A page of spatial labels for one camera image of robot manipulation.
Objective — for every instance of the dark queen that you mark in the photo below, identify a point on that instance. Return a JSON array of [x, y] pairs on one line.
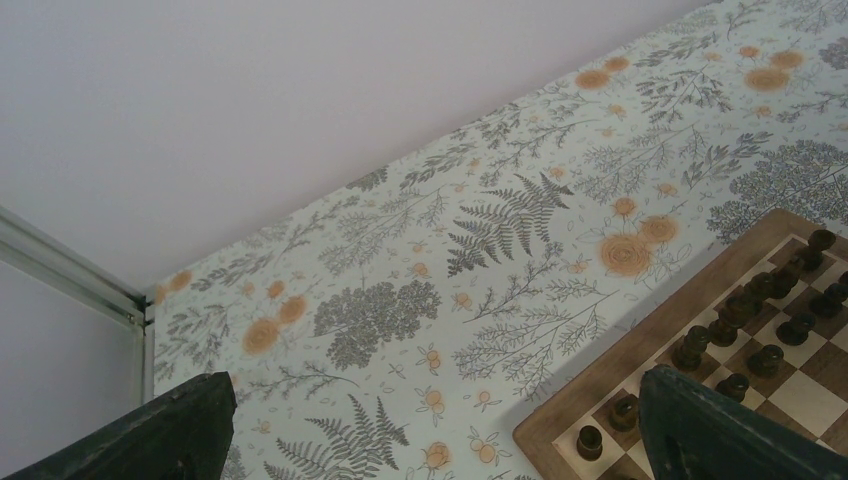
[[757, 290]]

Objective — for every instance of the aluminium frame post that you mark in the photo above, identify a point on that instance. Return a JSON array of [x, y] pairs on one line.
[[41, 256]]

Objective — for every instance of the dark corner rook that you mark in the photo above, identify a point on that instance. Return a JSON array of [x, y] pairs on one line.
[[589, 443]]

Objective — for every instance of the wooden chess board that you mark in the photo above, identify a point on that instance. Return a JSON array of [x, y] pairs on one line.
[[796, 369]]

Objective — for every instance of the dark king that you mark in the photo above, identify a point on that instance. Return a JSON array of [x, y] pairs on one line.
[[786, 277]]

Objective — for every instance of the dark pawn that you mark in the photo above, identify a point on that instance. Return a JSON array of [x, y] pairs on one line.
[[735, 387], [766, 362], [795, 331], [828, 304], [624, 414]]

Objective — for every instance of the dark knight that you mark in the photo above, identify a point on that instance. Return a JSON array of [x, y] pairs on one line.
[[687, 355]]

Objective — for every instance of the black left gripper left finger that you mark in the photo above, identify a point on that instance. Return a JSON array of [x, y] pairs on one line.
[[184, 433]]

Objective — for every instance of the dark bishop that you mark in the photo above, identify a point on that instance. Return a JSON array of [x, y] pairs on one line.
[[732, 316], [812, 255]]

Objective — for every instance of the floral table mat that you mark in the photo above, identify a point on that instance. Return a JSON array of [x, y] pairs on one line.
[[400, 327]]

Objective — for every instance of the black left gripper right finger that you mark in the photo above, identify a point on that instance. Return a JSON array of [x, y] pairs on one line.
[[692, 432]]

